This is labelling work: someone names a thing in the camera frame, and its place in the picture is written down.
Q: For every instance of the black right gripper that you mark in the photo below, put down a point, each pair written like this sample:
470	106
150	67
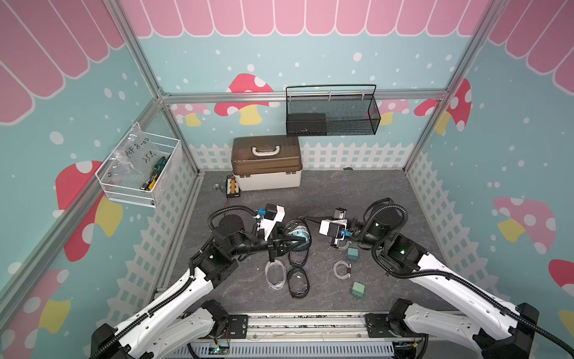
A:
335	241

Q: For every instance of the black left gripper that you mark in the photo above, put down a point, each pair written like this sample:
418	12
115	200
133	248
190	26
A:
276	243

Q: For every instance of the teal charger cube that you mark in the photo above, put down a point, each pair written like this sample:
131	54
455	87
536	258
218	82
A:
353	254

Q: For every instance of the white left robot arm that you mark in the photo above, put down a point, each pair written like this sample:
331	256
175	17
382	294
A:
163	325

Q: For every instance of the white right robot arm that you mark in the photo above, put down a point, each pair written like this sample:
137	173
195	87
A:
486	324

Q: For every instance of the green charger cube lower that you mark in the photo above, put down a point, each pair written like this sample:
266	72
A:
358	290

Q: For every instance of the black yellow charger board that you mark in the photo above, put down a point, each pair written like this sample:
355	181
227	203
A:
232	187

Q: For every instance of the brown lid storage box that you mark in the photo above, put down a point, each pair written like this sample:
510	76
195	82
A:
267	162

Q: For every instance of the black box in basket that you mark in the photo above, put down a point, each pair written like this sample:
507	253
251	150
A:
306	124

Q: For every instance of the clear labelled plastic bag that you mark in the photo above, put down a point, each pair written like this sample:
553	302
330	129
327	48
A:
134	157

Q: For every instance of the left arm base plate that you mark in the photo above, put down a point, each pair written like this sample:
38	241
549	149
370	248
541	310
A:
230	327

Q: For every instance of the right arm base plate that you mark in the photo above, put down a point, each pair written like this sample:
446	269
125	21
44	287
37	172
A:
382	326

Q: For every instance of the black wire mesh basket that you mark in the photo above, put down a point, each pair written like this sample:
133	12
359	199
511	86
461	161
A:
351	110

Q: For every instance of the green handled tool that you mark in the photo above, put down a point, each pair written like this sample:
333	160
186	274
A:
156	172

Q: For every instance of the white wire wall basket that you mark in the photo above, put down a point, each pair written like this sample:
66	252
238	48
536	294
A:
128	191

